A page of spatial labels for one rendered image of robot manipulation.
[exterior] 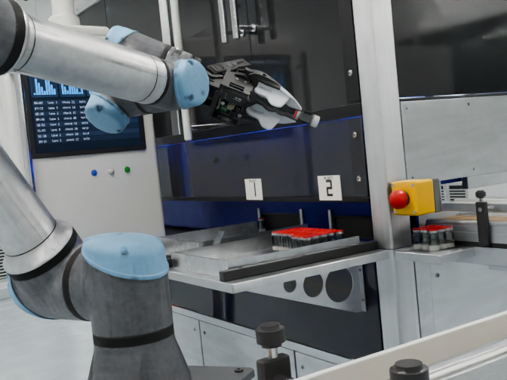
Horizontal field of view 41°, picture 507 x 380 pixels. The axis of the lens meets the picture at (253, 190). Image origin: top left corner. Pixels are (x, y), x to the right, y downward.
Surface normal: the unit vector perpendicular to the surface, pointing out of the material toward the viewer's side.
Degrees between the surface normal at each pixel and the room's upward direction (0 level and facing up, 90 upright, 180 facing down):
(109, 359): 72
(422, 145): 90
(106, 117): 140
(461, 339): 90
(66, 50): 98
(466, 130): 90
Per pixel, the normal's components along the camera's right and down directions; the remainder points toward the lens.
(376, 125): -0.84, 0.11
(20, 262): -0.36, -0.12
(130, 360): 0.09, -0.26
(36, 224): 0.77, 0.03
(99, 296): -0.53, 0.10
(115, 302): -0.17, 0.07
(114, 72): 0.74, 0.41
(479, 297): 0.54, -0.01
